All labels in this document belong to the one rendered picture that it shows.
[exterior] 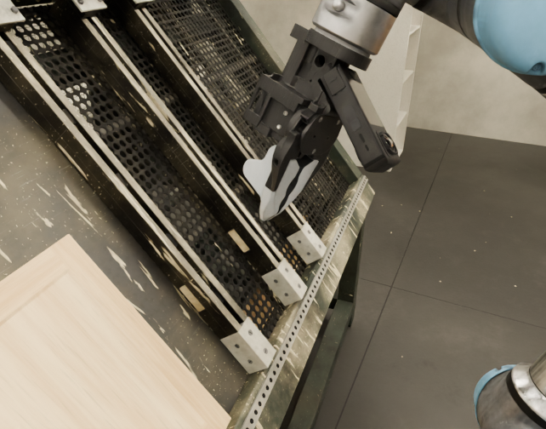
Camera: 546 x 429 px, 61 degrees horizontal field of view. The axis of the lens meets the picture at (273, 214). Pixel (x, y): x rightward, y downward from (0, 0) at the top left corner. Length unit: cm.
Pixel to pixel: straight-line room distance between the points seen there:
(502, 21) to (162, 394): 94
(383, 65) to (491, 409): 374
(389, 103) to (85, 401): 383
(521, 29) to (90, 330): 90
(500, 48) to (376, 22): 16
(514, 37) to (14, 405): 88
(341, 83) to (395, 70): 386
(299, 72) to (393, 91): 387
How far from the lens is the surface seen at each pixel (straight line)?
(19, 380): 96
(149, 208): 115
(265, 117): 51
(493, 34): 36
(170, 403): 109
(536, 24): 36
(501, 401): 83
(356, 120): 46
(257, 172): 53
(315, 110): 48
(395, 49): 430
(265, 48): 218
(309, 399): 214
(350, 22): 47
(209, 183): 134
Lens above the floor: 185
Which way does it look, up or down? 30 degrees down
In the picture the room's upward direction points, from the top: straight up
